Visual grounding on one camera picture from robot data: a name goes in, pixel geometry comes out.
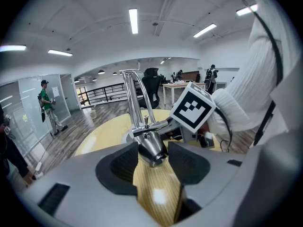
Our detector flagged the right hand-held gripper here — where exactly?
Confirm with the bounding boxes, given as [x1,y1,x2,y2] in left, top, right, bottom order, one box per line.
[163,81,216,149]

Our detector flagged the wooden top desk white legs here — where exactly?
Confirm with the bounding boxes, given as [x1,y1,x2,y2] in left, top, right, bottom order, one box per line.
[162,81,207,105]

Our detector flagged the clutter of small packages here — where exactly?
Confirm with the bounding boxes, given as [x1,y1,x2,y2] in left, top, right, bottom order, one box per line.
[169,76,187,85]

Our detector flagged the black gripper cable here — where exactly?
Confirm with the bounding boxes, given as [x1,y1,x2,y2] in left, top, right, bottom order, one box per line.
[214,107,234,152]

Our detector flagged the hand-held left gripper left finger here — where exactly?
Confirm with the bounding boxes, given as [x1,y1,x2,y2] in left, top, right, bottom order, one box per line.
[22,141,161,227]

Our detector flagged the white ceiling tube light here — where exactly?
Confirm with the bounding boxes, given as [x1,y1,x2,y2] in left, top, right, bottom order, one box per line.
[236,4,258,17]
[129,8,139,35]
[47,49,73,57]
[0,45,27,52]
[193,23,217,38]

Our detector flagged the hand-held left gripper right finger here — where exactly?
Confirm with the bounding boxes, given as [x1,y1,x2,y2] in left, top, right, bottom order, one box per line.
[168,141,247,224]

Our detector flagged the black power cable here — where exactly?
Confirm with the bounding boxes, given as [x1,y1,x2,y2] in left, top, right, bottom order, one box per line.
[35,131,53,167]

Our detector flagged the black strap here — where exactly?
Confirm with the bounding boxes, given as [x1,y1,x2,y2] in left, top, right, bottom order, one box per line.
[253,100,276,146]

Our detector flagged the person's right forearm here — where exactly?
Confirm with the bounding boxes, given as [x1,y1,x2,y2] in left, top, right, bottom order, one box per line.
[205,17,296,139]

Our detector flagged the black office chair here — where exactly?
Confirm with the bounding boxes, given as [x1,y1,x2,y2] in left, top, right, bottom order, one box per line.
[141,67,162,110]

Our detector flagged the person's white top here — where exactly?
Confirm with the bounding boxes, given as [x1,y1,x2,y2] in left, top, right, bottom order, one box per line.
[246,0,303,151]

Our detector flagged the small white power strip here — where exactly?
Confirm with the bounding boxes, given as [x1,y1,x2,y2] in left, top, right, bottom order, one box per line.
[35,162,45,178]

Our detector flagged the black metal railing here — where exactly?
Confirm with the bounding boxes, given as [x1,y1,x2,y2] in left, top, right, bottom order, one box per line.
[80,81,143,106]

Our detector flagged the black rig cable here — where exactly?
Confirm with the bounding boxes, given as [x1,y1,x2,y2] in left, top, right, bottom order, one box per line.
[233,0,284,85]

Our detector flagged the silver desk lamp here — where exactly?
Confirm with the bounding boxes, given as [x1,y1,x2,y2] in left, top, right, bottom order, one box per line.
[119,69,183,169]

